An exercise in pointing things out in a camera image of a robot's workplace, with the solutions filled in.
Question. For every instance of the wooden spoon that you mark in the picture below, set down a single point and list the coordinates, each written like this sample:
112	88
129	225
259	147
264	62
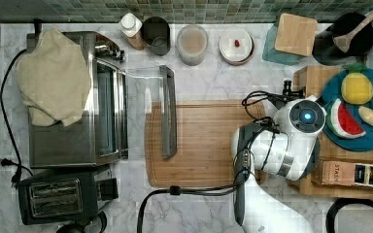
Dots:
343	42

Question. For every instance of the blue round plate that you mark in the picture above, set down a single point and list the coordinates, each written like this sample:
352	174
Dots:
332	91

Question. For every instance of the toy watermelon slice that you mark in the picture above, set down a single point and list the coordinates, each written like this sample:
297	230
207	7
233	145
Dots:
342	123

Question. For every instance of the brown tea box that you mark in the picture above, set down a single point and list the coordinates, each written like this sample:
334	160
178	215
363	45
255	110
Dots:
343	173

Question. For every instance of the black round object bottom left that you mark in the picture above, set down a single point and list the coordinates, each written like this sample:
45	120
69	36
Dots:
94	224

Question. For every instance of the dark grey cup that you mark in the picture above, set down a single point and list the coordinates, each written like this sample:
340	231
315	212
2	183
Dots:
156	34

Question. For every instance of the glass jar with oats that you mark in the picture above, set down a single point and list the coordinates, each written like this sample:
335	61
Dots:
192	42

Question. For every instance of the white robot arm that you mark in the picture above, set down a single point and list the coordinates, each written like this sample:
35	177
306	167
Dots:
289	147

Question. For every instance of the black round object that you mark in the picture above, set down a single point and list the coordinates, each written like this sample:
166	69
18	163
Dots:
348	215
94	224

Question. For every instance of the black metal drawer handle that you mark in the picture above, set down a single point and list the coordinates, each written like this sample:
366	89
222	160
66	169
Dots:
290	94

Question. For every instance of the white-capped brown bottle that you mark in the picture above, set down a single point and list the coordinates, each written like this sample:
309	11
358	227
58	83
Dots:
130	26

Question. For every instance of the beige folded cloth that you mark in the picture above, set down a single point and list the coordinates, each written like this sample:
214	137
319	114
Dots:
54	80

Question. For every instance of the bamboo cutting board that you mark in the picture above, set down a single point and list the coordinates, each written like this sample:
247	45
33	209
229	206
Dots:
204	133

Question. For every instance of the yellow toy pineapple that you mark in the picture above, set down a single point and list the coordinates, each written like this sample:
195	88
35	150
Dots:
356	88

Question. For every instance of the black round object bottom right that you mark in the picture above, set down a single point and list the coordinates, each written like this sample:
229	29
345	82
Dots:
348	215

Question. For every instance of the stainless steel toaster oven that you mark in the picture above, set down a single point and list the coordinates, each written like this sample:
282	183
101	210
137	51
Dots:
100	136

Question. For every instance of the teal jar with wooden lid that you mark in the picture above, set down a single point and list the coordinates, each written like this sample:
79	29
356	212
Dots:
290	39

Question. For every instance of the black two-slot toaster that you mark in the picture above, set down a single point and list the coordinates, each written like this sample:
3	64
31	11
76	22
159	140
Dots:
59	195

